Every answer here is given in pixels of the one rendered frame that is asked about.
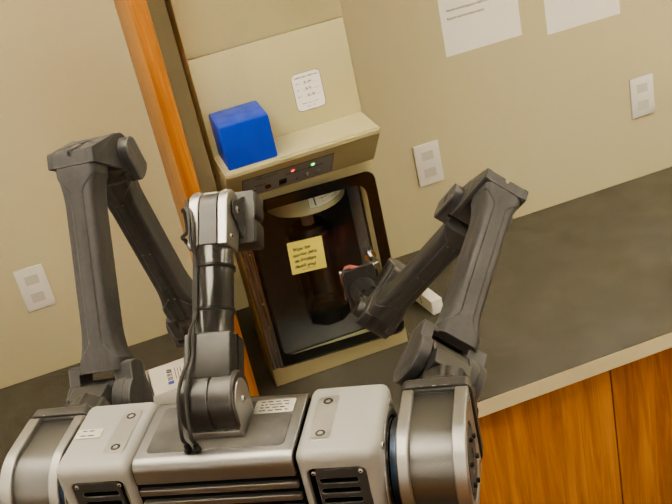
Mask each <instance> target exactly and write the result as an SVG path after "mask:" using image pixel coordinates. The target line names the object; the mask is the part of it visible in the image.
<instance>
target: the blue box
mask: <svg viewBox="0 0 672 504"><path fill-rule="evenodd" d="M208 116H209V120H210V124H211V128H212V131H213V135H214V138H215V142H216V146H217V149H218V153H219V155H220V157H221V159H222V160H223V162H224V163H225V165H226V167H227V168H228V170H230V171H231V170H234V169H237V168H241V167H244V166H247V165H251V164H254V163H257V162H260V161H264V160H267V159H270V158H273V157H276V156H277V155H278V154H277V150H276V146H275V142H274V138H273V134H272V129H271V125H270V121H269V117H268V114H267V113H266V112H265V110H264V109H263V108H262V107H261V106H260V105H259V104H258V102H257V101H251V102H248V103H245V104H241V105H238V106H234V107H231V108H228V109H224V110H221V111H218V112H214V113H211V114H209V115H208Z"/></svg>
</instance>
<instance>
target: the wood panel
mask: <svg viewBox="0 0 672 504"><path fill-rule="evenodd" d="M114 4H115V7H116V10H117V14H118V17H119V20H120V24H121V27H122V30H123V33H124V37H125V40H126V43H127V47H128V50H129V53H130V57H131V60H132V63H133V67H134V70H135V73H136V77H137V80H138V83H139V87H140V90H141V93H142V97H143V100H144V103H145V107H146V110H147V113H148V117H149V120H150V123H151V127H152V130H153V133H154V137H155V140H156V143H157V146H158V150H159V153H160V156H161V160H162V163H163V166H164V170H165V173H166V176H167V180H168V183H169V186H170V190H171V193H172V196H173V200H174V203H175V206H176V210H177V213H178V216H179V220H180V223H181V226H182V230H183V233H185V230H186V229H185V221H184V216H183V214H182V213H181V209H182V208H183V207H185V206H186V205H185V203H184V200H185V199H186V200H188V199H189V198H191V196H192V195H193V194H195V193H197V192H200V193H201V190H200V187H199V183H198V180H197V176H196V173H195V169H194V166H193V162H192V159H191V155H190V152H189V148H188V145H187V141H186V138H185V134H184V131H183V127H182V124H181V120H180V117H179V113H178V110H177V106H176V103H175V99H174V96H173V93H172V89H171V86H170V82H169V79H168V75H167V72H166V68H165V65H164V61H163V58H162V54H161V51H160V47H159V44H158V40H157V37H156V33H155V30H154V26H153V23H152V19H151V16H150V12H149V9H148V5H147V2H146V0H114ZM234 327H235V330H234V333H235V334H238V336H240V337H241V338H242V339H243V337H242V333H241V330H240V326H239V323H238V319H237V316H236V314H235V315H234ZM244 375H245V377H246V379H247V382H248V386H249V392H250V396H259V393H258V389H257V386H256V382H255V379H254V375H253V372H252V368H251V365H250V361H249V358H248V354H247V351H246V347H245V344H244Z"/></svg>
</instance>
